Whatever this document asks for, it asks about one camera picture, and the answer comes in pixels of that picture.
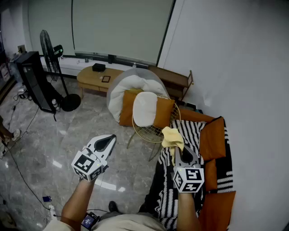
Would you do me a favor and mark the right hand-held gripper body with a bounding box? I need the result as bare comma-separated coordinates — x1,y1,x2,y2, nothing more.
173,162,205,194

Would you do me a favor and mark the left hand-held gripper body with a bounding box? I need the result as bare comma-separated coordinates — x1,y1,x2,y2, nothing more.
71,143,109,182

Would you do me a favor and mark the yellow wiping cloth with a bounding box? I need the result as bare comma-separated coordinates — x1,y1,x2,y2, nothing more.
161,126,185,166

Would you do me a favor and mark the gold wire round chair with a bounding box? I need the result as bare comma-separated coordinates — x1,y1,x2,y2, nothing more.
126,94,181,162

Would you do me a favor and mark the white round cushion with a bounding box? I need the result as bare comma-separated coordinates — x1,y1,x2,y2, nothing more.
132,92,158,127

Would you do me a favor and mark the person's left forearm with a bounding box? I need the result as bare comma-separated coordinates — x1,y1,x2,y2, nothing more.
61,178,97,228

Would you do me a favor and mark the person's right forearm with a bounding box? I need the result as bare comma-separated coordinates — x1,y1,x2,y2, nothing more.
176,191,201,231

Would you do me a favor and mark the large orange sofa cushion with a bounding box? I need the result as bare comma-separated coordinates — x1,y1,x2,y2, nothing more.
200,116,226,161

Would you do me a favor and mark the grey round lounge chair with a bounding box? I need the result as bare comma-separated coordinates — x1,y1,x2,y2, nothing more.
106,68,170,118

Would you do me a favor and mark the black white patterned blanket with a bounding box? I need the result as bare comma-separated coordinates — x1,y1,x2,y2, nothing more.
144,119,234,231

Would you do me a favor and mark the orange sofa bolster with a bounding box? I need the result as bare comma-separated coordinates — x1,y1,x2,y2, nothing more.
179,108,215,124

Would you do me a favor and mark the black standing fan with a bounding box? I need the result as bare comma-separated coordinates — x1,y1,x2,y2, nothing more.
39,29,81,112

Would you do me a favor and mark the person's black left shoe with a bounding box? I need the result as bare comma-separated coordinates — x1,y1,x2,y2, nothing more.
108,200,119,214

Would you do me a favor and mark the black waist device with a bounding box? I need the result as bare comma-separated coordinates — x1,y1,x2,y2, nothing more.
81,211,101,231

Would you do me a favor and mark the white power strip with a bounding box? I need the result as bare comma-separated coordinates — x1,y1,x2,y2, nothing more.
48,204,57,219

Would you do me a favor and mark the light wooden coffee table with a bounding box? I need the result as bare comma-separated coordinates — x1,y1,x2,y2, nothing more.
76,65,125,99

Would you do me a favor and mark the person's beige shirt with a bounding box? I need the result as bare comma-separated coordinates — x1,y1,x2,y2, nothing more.
42,213,167,231

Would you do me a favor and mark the dark wooden bench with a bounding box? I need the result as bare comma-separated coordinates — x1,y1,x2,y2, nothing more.
148,65,194,102

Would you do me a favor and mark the black tower cabinet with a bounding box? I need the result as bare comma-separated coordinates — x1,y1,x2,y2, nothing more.
15,51,57,113

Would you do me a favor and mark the wide grey roller blind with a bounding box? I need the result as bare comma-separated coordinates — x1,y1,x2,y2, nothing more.
72,0,176,65

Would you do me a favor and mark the narrow grey roller blind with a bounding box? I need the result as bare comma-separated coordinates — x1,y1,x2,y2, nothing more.
28,0,75,56

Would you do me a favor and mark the black frame stand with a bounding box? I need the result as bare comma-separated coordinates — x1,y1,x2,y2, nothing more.
178,101,197,111

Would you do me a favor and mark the black floor cable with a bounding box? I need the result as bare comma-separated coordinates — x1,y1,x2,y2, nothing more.
1,139,52,210

